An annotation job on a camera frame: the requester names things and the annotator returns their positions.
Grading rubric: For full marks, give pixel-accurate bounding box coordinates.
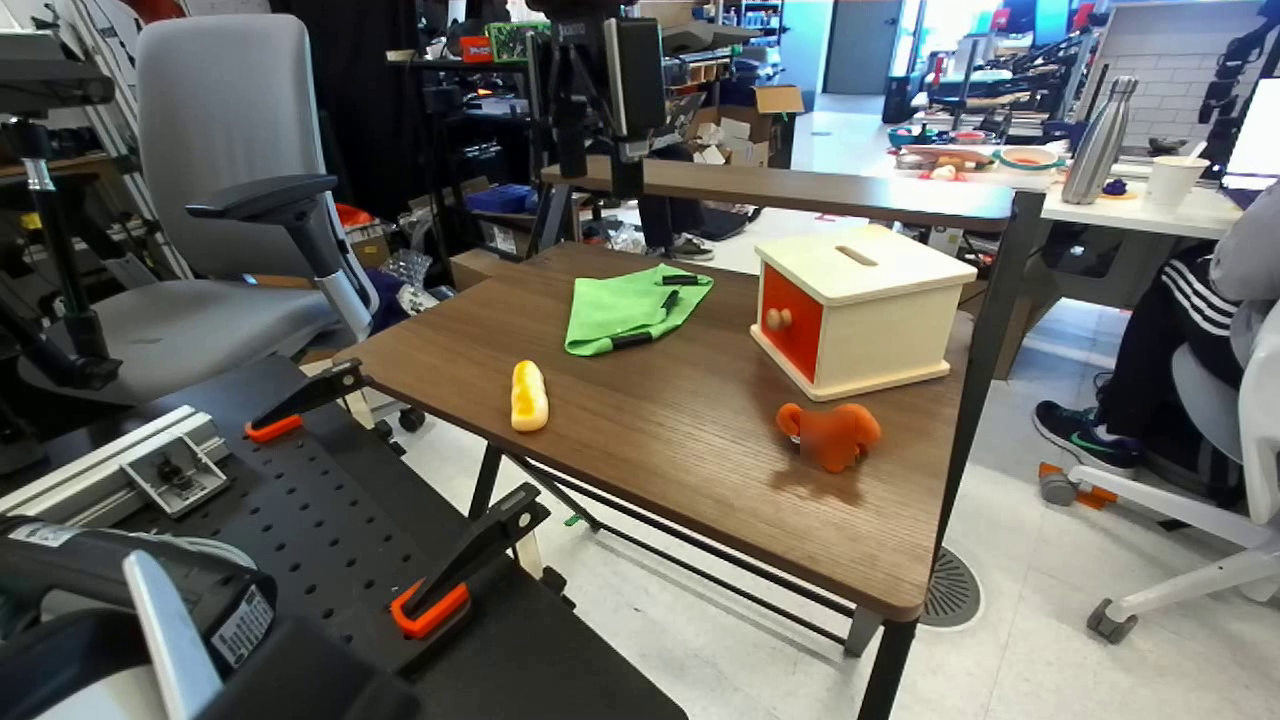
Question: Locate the black camera tripod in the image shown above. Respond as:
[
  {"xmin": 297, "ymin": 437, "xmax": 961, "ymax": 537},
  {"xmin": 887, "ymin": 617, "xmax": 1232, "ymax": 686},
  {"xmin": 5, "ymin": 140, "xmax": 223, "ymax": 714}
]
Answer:
[{"xmin": 523, "ymin": 0, "xmax": 672, "ymax": 256}]

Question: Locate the grey desk divider panel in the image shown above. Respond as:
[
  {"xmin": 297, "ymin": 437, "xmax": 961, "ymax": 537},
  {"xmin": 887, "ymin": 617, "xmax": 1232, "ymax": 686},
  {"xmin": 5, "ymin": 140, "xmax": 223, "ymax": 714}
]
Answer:
[{"xmin": 1086, "ymin": 4, "xmax": 1264, "ymax": 152}]

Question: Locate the white plate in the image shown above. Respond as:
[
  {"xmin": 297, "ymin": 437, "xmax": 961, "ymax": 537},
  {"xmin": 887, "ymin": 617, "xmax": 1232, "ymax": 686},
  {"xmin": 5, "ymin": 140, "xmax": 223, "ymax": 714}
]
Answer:
[{"xmin": 998, "ymin": 136, "xmax": 1073, "ymax": 174}]

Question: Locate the cream wooden box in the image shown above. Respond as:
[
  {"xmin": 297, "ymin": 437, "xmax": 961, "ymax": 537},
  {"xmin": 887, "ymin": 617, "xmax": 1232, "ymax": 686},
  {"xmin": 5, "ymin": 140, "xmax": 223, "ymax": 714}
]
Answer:
[{"xmin": 748, "ymin": 219, "xmax": 979, "ymax": 406}]

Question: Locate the small cardboard box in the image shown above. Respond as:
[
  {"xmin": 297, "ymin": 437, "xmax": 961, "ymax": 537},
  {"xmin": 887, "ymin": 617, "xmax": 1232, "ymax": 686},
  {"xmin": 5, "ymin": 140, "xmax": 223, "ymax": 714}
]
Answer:
[{"xmin": 752, "ymin": 81, "xmax": 809, "ymax": 120}]

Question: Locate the steel water bottle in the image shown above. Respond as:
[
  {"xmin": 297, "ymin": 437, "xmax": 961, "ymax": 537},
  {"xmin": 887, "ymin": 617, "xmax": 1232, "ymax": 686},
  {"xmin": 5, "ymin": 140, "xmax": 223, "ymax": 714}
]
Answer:
[{"xmin": 1062, "ymin": 72, "xmax": 1145, "ymax": 208}]

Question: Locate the grey office chair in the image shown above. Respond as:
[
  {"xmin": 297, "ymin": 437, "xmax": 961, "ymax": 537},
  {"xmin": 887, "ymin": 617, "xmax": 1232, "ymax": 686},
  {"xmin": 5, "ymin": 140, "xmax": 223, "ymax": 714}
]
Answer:
[{"xmin": 18, "ymin": 14, "xmax": 431, "ymax": 446}]

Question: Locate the green cloth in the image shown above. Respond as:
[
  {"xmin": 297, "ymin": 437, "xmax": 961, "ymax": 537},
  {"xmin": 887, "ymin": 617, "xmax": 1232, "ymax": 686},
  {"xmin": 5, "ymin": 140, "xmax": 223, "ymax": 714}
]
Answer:
[{"xmin": 562, "ymin": 260, "xmax": 720, "ymax": 359}]

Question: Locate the aluminium rail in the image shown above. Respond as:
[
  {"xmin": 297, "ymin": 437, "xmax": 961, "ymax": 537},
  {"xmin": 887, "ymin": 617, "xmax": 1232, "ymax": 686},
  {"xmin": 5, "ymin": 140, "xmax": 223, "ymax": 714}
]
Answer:
[{"xmin": 0, "ymin": 402, "xmax": 237, "ymax": 526}]

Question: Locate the orange drawer with knob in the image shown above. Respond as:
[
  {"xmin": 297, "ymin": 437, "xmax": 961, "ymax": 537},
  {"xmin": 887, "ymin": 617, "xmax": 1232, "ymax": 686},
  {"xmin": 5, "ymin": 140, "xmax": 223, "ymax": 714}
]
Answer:
[{"xmin": 755, "ymin": 266, "xmax": 828, "ymax": 387}]

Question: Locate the black clamp orange handle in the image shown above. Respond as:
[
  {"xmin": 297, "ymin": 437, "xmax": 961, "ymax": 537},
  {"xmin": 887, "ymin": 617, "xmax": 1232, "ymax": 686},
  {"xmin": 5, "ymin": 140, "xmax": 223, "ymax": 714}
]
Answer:
[
  {"xmin": 239, "ymin": 358, "xmax": 367, "ymax": 449},
  {"xmin": 387, "ymin": 482, "xmax": 555, "ymax": 645}
]

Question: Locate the food tray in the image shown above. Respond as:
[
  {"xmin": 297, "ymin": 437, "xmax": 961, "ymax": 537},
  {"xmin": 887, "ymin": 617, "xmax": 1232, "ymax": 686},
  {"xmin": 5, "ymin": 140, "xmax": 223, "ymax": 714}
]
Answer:
[{"xmin": 893, "ymin": 140, "xmax": 998, "ymax": 181}]

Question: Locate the white office chair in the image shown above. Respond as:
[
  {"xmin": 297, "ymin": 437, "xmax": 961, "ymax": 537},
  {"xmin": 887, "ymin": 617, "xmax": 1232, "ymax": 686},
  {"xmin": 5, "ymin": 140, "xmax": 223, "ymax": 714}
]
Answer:
[{"xmin": 1037, "ymin": 295, "xmax": 1280, "ymax": 647}]

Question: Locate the yellow corn toy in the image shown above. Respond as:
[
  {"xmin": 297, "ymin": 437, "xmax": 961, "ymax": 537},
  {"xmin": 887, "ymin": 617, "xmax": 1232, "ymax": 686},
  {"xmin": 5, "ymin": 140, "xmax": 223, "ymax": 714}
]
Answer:
[{"xmin": 507, "ymin": 358, "xmax": 554, "ymax": 437}]

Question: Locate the open laptop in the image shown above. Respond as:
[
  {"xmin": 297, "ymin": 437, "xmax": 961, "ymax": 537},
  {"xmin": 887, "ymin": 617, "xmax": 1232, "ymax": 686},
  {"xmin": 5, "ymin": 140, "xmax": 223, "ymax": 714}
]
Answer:
[{"xmin": 1222, "ymin": 75, "xmax": 1280, "ymax": 183}]

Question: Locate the orange plush toy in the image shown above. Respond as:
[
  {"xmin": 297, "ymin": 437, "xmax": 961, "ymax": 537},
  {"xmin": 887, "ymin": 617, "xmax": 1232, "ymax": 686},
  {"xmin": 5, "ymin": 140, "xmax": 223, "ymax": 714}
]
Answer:
[{"xmin": 772, "ymin": 402, "xmax": 887, "ymax": 482}]

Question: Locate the white cup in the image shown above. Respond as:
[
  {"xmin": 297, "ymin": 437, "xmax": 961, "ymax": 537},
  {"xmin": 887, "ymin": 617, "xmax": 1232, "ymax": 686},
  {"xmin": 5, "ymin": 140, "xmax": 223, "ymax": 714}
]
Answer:
[{"xmin": 1142, "ymin": 152, "xmax": 1212, "ymax": 216}]

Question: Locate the black perforated mounting table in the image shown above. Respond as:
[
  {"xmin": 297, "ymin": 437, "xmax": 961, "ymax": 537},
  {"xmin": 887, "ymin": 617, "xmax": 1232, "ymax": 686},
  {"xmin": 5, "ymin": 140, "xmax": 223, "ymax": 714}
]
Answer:
[{"xmin": 131, "ymin": 352, "xmax": 692, "ymax": 720}]

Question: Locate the black metal table frame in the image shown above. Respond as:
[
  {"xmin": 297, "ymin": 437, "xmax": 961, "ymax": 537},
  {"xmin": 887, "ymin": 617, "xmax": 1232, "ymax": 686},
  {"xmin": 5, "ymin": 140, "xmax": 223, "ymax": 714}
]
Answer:
[{"xmin": 464, "ymin": 437, "xmax": 924, "ymax": 720}]

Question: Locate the person in grey hoodie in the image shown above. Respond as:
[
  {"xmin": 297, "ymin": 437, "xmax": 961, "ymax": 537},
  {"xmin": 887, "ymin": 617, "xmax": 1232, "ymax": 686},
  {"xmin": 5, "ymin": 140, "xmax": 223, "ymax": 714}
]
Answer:
[{"xmin": 1033, "ymin": 183, "xmax": 1280, "ymax": 471}]

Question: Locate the round floor drain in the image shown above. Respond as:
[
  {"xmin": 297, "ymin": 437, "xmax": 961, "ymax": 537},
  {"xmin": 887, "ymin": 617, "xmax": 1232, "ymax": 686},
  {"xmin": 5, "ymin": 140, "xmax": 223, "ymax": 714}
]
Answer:
[{"xmin": 920, "ymin": 546, "xmax": 988, "ymax": 633}]

